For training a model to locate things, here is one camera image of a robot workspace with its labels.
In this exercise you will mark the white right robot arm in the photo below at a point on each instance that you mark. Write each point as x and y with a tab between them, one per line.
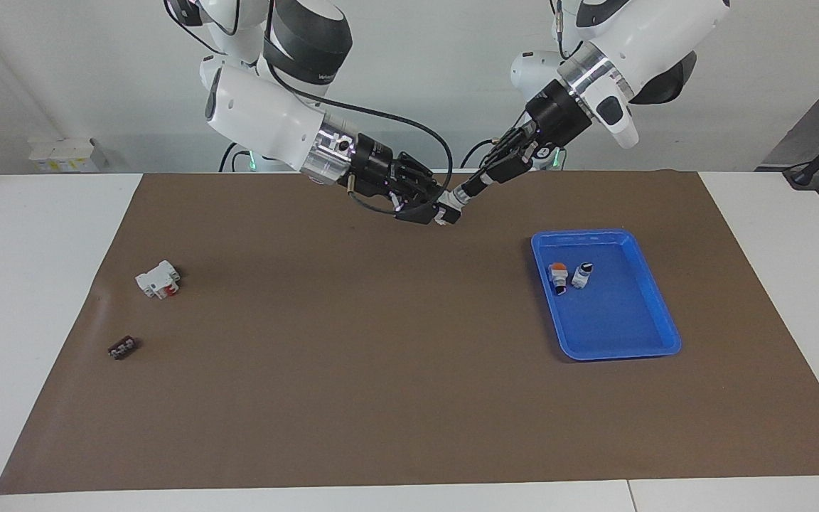
260	114

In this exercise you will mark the orange-backed push button switch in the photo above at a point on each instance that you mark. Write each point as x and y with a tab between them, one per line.
558	274

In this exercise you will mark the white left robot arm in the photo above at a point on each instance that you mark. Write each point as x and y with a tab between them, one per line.
637	50

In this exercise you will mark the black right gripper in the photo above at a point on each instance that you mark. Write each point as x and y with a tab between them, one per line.
377	167

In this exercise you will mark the green-backed selector switch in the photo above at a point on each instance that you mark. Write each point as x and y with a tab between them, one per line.
448	212

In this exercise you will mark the small black terminal block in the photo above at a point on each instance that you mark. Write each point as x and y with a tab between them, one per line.
123	348

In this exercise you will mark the blue plastic tray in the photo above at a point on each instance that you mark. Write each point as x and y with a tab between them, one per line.
616	320

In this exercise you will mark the brown table mat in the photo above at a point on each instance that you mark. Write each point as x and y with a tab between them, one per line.
395	398

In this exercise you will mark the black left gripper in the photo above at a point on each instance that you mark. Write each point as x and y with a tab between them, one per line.
559	114

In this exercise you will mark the white selector switch black knob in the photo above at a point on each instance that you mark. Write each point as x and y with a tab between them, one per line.
581	276

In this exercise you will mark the white circuit breaker red lever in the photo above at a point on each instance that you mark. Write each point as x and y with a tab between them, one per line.
153	279

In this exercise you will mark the white box with yellow labels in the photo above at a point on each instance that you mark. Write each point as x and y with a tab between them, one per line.
61	153

